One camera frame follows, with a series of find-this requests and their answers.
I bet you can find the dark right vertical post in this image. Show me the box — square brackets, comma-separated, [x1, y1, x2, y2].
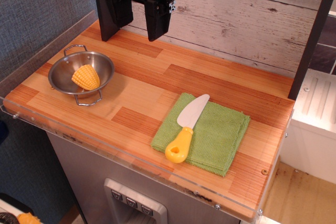
[288, 0, 334, 100]

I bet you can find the silver toy fridge dispenser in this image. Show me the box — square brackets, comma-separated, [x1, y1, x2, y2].
[104, 178, 168, 223]

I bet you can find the yellow toy corn cob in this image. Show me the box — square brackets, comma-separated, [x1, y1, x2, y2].
[71, 65, 100, 91]

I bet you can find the steel bowl with handles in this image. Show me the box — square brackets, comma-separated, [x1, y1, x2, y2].
[48, 45, 114, 106]

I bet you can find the dark vertical post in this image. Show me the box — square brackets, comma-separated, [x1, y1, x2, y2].
[96, 0, 120, 41]
[288, 0, 334, 100]

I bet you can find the green folded cloth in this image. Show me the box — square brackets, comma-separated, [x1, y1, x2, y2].
[151, 93, 250, 177]

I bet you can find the clear acrylic edge guard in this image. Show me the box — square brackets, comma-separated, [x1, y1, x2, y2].
[3, 91, 294, 223]

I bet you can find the yellow handled toy knife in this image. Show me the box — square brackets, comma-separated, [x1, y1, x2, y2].
[165, 94, 210, 164]

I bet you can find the white toy sink unit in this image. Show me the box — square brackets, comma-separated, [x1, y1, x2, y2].
[279, 10, 336, 185]

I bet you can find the orange toy at corner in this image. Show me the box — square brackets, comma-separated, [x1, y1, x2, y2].
[17, 212, 41, 224]

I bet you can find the dark left vertical post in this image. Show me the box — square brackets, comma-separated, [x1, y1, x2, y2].
[96, 0, 120, 41]

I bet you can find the grey toy cabinet body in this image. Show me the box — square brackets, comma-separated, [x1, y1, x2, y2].
[47, 133, 240, 223]

